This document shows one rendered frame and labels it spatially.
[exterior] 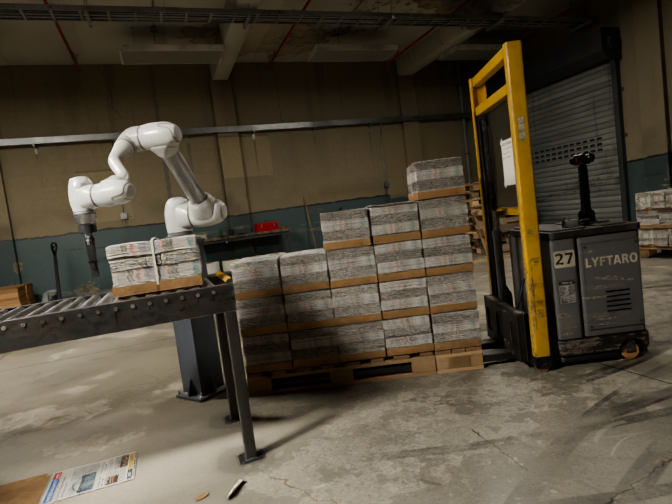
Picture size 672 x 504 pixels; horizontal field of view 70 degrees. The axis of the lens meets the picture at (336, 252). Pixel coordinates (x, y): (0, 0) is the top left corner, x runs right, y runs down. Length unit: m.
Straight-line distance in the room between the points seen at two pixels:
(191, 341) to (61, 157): 6.93
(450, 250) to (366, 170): 7.60
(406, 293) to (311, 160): 7.33
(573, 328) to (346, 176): 7.73
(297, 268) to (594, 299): 1.72
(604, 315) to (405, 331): 1.13
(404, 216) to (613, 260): 1.20
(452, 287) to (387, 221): 0.56
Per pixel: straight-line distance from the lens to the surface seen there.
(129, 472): 2.56
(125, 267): 2.26
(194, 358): 3.19
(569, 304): 3.05
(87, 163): 9.64
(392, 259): 2.89
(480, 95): 3.64
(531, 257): 2.89
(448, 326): 3.01
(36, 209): 9.69
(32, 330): 2.20
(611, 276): 3.13
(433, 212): 2.91
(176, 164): 2.81
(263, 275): 2.91
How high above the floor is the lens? 1.04
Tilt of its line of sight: 4 degrees down
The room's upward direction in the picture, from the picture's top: 7 degrees counter-clockwise
